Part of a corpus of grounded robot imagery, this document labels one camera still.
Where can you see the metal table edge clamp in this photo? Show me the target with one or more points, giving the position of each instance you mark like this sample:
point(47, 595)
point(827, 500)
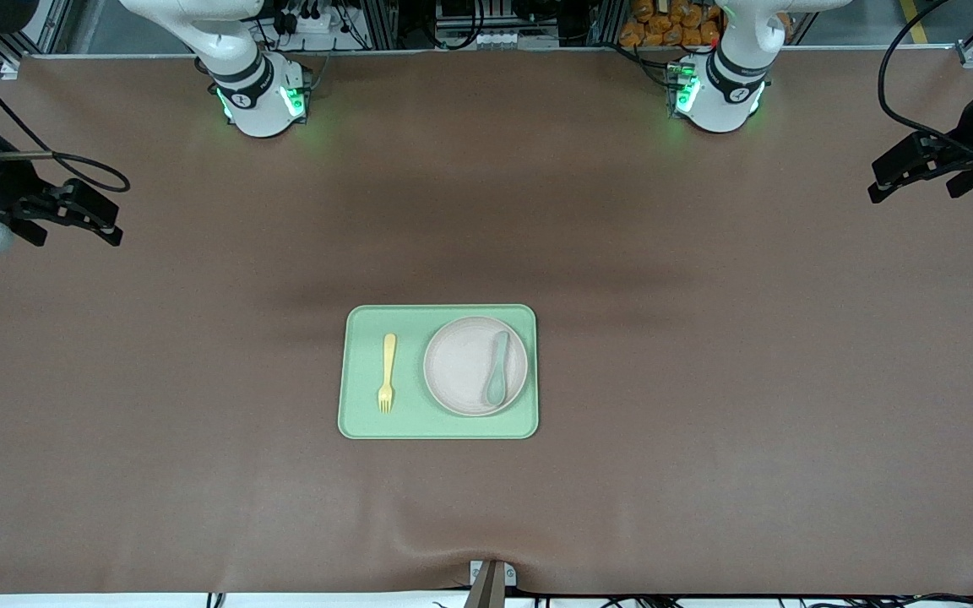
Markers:
point(491, 583)

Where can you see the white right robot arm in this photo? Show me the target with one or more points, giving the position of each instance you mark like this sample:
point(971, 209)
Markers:
point(254, 84)

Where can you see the round white plate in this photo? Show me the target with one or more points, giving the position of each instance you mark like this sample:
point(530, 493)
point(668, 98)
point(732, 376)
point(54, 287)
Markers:
point(457, 367)

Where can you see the white power strip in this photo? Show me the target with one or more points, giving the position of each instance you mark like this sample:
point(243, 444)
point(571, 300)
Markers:
point(313, 21)

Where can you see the brown table mat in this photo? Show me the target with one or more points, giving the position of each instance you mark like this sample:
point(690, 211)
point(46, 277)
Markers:
point(486, 211)

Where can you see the light green rectangular tray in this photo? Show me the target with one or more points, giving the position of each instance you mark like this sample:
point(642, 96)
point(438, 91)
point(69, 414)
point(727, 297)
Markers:
point(419, 422)

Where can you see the pile of orange items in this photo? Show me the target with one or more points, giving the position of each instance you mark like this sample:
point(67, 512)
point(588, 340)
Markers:
point(664, 25)

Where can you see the white connector block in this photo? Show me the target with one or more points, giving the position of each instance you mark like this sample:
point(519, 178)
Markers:
point(478, 38)

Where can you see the yellow plastic fork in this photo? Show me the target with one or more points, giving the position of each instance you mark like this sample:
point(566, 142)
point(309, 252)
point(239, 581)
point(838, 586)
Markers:
point(388, 363)

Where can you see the pale green plastic spoon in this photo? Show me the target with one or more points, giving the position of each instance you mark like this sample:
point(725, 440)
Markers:
point(497, 363)

